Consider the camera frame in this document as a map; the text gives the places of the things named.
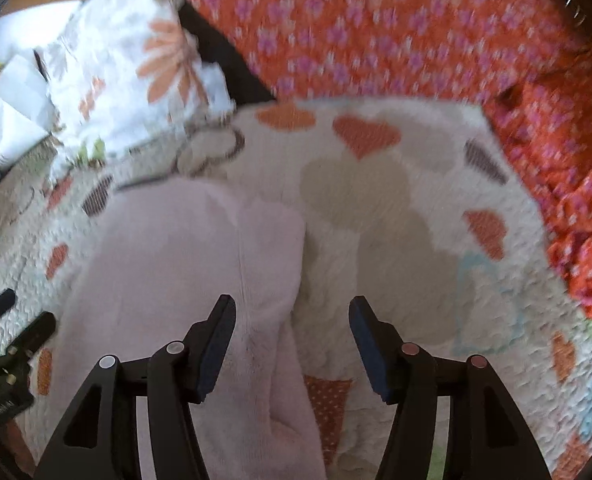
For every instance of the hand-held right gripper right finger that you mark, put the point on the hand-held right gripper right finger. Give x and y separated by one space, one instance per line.
371 355

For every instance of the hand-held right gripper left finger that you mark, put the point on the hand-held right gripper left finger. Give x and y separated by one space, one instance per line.
216 360

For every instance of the pink fleece garment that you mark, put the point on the pink fleece garment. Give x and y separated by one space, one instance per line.
186 260

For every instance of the heart print quilt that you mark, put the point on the heart print quilt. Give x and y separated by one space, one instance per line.
401 210

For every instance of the white paper bag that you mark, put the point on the white paper bag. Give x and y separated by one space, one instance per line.
16 115

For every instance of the white floral pillow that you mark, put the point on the white floral pillow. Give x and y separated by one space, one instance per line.
126 85

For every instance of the dark cloth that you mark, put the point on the dark cloth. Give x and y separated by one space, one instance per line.
226 65

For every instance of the red floral blanket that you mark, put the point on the red floral blanket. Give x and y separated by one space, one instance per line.
376 25

